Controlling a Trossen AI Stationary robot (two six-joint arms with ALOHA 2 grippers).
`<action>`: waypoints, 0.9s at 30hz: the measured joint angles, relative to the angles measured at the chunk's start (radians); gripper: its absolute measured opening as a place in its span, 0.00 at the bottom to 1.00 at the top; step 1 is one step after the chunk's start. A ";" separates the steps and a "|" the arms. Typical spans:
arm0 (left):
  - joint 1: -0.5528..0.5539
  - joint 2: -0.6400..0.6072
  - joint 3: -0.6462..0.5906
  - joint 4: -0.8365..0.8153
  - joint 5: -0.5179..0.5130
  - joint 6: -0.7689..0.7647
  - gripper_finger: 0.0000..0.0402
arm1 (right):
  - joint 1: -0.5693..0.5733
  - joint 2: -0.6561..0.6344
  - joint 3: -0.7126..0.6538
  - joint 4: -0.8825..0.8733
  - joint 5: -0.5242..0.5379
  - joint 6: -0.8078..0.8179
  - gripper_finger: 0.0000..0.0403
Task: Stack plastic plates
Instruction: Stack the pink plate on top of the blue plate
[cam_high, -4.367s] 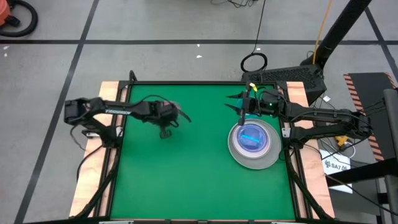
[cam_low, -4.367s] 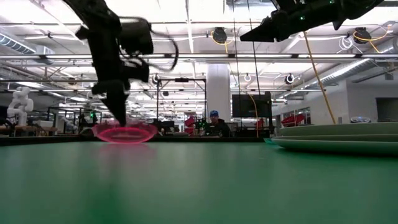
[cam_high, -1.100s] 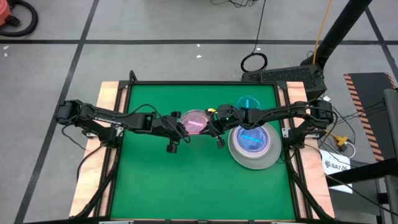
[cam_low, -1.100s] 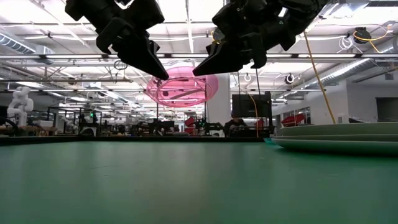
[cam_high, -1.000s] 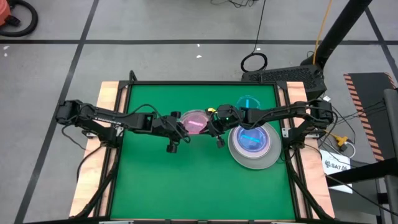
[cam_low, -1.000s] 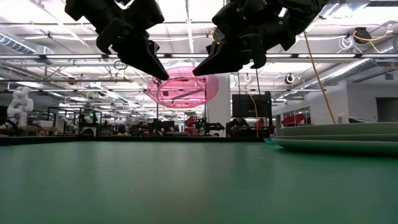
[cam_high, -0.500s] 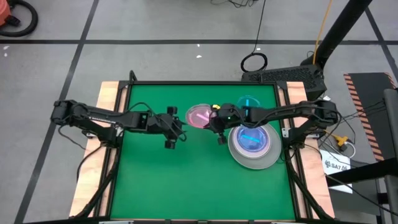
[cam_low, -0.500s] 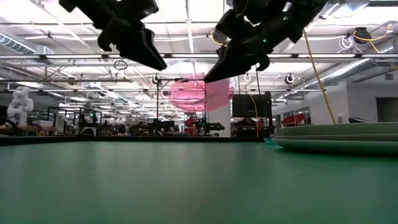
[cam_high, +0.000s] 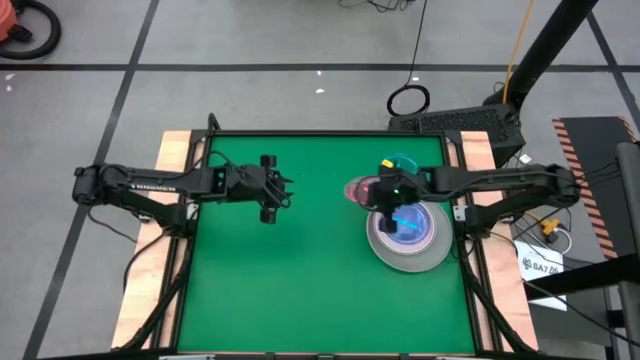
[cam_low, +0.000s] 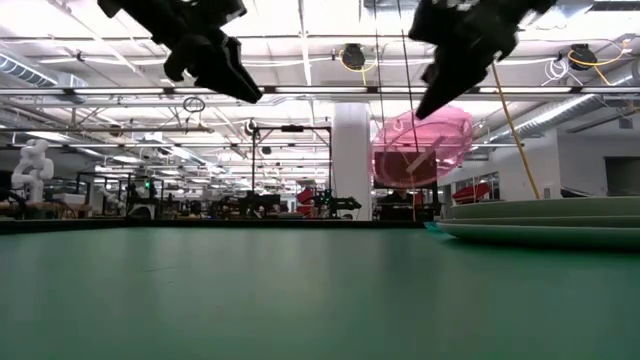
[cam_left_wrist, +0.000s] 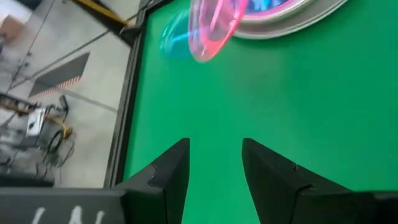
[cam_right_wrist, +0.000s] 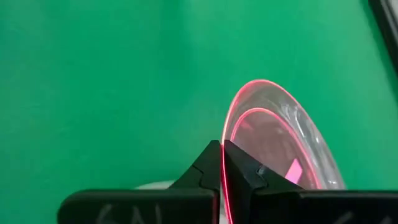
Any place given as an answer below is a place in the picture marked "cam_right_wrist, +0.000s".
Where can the black table edge rail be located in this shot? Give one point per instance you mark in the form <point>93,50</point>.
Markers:
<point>387,28</point>

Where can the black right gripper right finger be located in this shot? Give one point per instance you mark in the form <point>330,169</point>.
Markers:
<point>280,205</point>

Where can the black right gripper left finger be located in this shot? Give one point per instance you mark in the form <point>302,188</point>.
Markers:
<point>174,205</point>

